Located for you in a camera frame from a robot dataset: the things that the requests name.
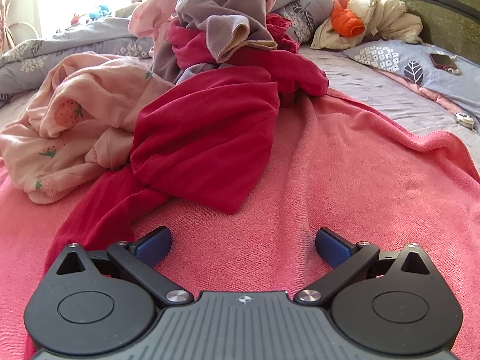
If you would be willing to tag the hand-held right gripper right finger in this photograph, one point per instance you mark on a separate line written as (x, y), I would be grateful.
(333, 249)

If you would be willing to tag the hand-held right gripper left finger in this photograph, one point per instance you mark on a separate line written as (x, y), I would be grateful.
(152, 249)

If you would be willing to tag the strawberry print pink pants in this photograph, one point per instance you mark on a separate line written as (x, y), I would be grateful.
(75, 93)

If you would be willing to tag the coral pink towel blanket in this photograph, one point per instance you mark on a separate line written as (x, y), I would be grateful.
(337, 180)

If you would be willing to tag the red garment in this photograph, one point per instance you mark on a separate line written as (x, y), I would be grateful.
(202, 135)

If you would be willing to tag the small round white item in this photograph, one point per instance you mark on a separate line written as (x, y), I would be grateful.
(465, 119)

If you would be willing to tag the grey leaf print pillow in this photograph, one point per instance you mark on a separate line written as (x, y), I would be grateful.
(412, 63)

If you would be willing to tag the grey floral duvet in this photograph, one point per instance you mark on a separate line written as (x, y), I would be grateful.
(75, 33)

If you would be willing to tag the orange garment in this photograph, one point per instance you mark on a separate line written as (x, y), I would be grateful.
(347, 20)

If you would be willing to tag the mauve garment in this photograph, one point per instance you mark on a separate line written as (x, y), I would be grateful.
(232, 26)

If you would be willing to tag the plain pink garment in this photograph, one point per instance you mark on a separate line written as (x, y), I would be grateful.
(157, 11)

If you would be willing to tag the cream puffer jacket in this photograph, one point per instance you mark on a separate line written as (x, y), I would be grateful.
(382, 15)

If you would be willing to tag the blue toy figure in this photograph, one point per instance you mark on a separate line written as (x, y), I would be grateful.
(98, 12)

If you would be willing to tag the rattan hoop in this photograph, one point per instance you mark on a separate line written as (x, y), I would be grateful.
(23, 24)

